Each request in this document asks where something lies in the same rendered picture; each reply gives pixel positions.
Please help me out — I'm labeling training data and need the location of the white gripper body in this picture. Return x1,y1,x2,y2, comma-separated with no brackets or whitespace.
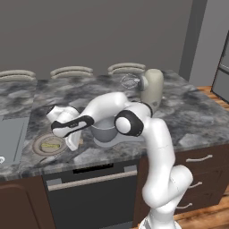
64,131,84,152

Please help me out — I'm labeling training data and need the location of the yellow butter stick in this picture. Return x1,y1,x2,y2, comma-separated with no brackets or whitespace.
41,142,61,149

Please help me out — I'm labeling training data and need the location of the grey metal mixer bowl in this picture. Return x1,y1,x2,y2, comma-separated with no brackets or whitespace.
89,117,119,145

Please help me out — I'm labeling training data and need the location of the clear glass bowl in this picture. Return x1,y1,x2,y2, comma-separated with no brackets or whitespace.
120,72,141,89

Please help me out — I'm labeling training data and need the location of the beige stand mixer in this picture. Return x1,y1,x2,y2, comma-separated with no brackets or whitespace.
94,68,165,148

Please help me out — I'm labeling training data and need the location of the round grey plate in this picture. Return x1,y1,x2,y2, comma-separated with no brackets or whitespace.
32,132,72,157

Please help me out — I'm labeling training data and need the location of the grey sink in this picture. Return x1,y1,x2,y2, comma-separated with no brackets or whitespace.
0,116,31,166

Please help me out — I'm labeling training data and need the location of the dark brown cupboard door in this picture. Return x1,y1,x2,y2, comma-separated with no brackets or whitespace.
0,175,56,229

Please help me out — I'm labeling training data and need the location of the dark brown drawer front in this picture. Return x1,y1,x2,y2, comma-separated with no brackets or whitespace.
191,166,229,198
174,144,229,177
174,187,229,214

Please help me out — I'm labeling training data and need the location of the grey fridge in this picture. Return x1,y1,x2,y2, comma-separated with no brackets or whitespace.
210,38,229,105

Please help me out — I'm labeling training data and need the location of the silver dishwasher handle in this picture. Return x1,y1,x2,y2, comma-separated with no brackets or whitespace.
47,169,139,192

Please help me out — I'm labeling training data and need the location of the silver drawer handle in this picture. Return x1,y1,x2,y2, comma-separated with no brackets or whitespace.
185,154,214,164
175,202,194,210
189,181,204,190

